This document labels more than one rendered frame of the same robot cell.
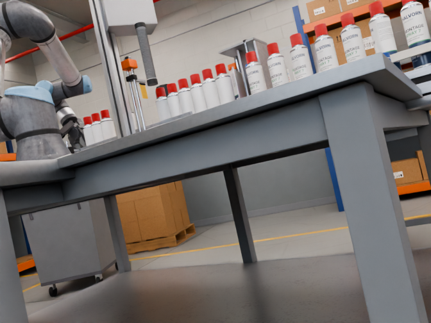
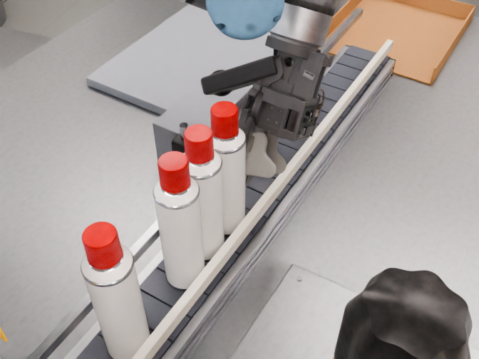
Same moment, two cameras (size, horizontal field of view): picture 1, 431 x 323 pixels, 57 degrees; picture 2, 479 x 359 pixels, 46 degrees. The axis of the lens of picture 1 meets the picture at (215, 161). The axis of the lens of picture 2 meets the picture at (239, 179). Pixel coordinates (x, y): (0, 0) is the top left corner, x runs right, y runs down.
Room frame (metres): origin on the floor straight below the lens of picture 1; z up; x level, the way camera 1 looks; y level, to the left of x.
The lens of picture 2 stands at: (1.64, -0.04, 1.49)
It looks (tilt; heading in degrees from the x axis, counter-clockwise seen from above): 45 degrees down; 90
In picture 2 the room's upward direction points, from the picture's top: straight up
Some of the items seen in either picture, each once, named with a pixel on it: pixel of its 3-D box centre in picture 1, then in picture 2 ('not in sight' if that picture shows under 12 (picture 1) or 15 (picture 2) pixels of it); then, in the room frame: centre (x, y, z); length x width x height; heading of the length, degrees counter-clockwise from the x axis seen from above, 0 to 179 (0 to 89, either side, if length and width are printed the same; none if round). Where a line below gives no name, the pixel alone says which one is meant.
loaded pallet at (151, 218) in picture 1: (134, 195); not in sight; (5.28, 1.16, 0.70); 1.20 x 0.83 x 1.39; 76
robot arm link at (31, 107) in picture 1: (29, 111); not in sight; (1.09, 0.47, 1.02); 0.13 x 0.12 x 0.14; 92
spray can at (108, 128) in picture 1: (109, 135); (179, 224); (1.57, 0.39, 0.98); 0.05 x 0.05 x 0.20
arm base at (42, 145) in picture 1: (42, 151); not in sight; (1.08, 0.46, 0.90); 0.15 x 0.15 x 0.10
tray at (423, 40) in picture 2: not in sight; (397, 26); (2.00, 1.08, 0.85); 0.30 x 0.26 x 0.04; 58
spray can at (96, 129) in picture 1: (100, 138); (202, 196); (1.60, 0.44, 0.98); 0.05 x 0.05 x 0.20
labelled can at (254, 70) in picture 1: (257, 84); not in sight; (1.22, -0.18, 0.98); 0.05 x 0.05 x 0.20
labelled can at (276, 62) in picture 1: (279, 77); not in sight; (1.18, -0.24, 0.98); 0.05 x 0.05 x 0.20
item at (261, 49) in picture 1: (250, 84); not in sight; (1.33, -0.17, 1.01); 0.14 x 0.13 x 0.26; 58
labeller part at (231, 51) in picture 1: (242, 47); not in sight; (1.34, -0.18, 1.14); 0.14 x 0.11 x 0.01; 58
